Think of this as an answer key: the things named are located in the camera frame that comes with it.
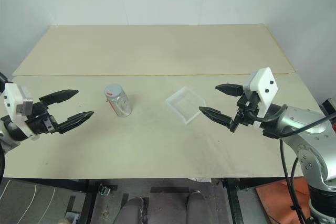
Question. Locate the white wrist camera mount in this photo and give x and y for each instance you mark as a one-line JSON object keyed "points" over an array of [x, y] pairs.
{"points": [[14, 100], [263, 87]]}

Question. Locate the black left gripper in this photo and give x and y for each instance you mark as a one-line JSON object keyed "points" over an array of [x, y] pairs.
{"points": [[39, 123]]}

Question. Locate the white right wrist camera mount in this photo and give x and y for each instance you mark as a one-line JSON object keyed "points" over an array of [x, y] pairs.
{"points": [[263, 87]]}

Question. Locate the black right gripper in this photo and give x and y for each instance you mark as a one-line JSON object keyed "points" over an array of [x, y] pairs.
{"points": [[245, 113]]}

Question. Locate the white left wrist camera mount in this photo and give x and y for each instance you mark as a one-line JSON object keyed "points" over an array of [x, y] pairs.
{"points": [[14, 100]]}

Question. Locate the clear plastic jar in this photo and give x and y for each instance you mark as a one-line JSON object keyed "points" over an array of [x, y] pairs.
{"points": [[121, 104]]}

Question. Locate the orange floor pad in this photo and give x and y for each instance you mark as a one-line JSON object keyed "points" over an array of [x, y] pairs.
{"points": [[278, 200]]}

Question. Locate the clear plastic lid tray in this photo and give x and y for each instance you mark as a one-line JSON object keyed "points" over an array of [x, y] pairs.
{"points": [[186, 104]]}

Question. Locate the white paper scrap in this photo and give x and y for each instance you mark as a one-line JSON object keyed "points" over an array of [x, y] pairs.
{"points": [[200, 179]]}

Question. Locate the dark grey rounded shape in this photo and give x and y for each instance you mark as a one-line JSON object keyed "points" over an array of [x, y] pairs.
{"points": [[195, 207], [134, 209]]}

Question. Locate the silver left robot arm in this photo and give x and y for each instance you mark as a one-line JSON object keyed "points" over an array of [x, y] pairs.
{"points": [[11, 132]]}

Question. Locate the small metal clamp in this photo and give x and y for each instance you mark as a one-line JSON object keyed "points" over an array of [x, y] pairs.
{"points": [[105, 190]]}

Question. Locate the black tape strip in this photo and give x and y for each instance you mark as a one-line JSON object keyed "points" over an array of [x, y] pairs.
{"points": [[170, 189]]}

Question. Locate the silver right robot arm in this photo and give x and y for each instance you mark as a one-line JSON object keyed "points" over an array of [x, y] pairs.
{"points": [[302, 124]]}

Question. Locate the black table frame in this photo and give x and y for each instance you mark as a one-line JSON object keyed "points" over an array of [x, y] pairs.
{"points": [[85, 203]]}

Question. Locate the red and black device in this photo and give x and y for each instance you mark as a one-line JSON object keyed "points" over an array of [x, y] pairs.
{"points": [[330, 106]]}

